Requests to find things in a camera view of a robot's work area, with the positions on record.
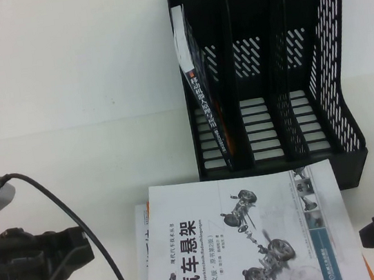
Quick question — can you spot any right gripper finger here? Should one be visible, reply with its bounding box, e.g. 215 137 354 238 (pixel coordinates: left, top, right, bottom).
359 228 374 249
360 215 374 235

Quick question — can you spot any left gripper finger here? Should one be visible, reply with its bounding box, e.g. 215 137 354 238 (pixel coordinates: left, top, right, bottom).
55 224 93 252
47 244 99 277

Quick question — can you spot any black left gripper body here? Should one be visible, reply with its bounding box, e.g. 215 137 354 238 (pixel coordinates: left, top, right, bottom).
0 221 67 280

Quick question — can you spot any white car suspension book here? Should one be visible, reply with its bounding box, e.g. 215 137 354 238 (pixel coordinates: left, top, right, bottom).
143 154 368 280

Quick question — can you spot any black plastic book stand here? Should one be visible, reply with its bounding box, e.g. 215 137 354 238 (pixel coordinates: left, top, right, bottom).
166 0 374 212

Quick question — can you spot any white orange ROS2 book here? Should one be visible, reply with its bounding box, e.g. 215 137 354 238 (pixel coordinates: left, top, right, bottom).
130 170 374 280

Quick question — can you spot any dark mobile robot book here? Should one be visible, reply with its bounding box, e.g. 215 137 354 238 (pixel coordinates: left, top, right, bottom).
168 0 239 177

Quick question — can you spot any black camera cable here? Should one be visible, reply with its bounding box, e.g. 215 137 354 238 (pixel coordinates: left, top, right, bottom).
0 158 137 280

